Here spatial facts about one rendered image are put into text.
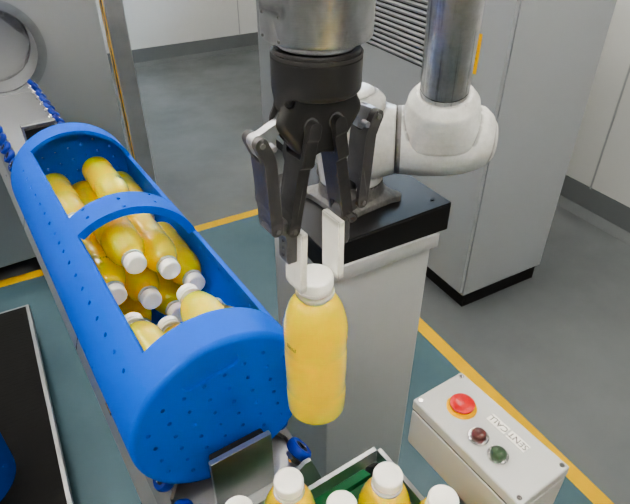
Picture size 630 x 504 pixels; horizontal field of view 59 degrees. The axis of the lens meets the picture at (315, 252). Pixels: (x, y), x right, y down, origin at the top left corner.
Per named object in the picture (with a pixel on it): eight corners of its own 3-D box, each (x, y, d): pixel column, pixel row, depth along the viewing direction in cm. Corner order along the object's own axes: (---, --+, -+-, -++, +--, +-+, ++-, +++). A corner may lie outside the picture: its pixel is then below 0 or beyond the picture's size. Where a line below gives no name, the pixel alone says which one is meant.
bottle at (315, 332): (318, 370, 74) (317, 259, 63) (356, 402, 70) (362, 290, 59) (276, 400, 70) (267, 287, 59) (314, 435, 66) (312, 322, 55)
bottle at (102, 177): (103, 186, 142) (127, 219, 129) (76, 177, 137) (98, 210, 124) (116, 161, 140) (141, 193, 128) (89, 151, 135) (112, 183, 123)
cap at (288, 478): (302, 473, 75) (301, 465, 74) (305, 501, 72) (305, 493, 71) (272, 477, 74) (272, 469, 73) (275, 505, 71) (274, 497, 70)
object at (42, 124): (66, 162, 184) (53, 117, 175) (69, 167, 181) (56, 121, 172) (34, 170, 179) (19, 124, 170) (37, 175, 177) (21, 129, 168)
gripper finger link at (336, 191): (307, 106, 49) (320, 100, 50) (325, 207, 57) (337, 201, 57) (332, 120, 47) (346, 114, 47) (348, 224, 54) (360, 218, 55)
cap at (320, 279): (316, 273, 61) (316, 260, 60) (341, 291, 59) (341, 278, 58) (288, 289, 59) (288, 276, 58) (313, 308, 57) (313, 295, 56)
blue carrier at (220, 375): (144, 199, 156) (107, 104, 138) (318, 415, 97) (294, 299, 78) (41, 243, 146) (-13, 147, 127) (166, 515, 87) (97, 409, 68)
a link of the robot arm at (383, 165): (321, 160, 142) (318, 73, 130) (394, 161, 140) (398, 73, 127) (313, 192, 129) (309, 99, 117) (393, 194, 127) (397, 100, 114)
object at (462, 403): (461, 393, 84) (462, 388, 84) (479, 409, 82) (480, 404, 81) (443, 404, 83) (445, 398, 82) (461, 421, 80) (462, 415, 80)
